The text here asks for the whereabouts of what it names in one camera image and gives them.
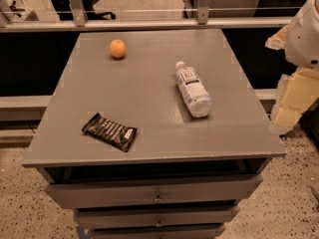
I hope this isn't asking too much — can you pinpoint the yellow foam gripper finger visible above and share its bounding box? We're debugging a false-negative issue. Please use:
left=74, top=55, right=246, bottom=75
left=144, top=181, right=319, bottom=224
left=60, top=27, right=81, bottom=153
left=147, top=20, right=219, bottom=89
left=270, top=67, right=319, bottom=135

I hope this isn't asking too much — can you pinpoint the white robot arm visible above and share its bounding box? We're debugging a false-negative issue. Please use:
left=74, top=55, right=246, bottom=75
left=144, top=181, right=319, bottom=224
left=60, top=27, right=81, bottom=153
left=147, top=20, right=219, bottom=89
left=265, top=0, right=319, bottom=134

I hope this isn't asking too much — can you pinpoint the metal railing frame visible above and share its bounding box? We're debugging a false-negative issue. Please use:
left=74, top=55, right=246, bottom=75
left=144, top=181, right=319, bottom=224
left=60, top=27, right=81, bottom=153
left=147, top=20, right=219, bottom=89
left=1, top=0, right=291, bottom=32

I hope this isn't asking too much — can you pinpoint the orange fruit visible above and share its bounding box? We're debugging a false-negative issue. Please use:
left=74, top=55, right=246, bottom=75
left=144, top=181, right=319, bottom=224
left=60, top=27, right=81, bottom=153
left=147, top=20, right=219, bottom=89
left=109, top=39, right=126, bottom=59

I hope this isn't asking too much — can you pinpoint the black rxbar chocolate wrapper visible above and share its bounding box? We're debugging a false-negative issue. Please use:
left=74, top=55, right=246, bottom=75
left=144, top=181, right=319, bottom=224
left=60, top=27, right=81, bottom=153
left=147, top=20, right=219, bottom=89
left=82, top=113, right=138, bottom=152

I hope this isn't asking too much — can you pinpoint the grey drawer cabinet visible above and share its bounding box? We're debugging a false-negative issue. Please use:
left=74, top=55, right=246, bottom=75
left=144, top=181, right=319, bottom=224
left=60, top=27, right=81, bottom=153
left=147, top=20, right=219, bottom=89
left=24, top=30, right=285, bottom=239

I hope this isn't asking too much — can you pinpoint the clear plastic water bottle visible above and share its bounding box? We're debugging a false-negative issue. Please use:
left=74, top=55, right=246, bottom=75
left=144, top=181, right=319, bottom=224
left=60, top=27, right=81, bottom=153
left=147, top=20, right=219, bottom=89
left=175, top=62, right=211, bottom=118

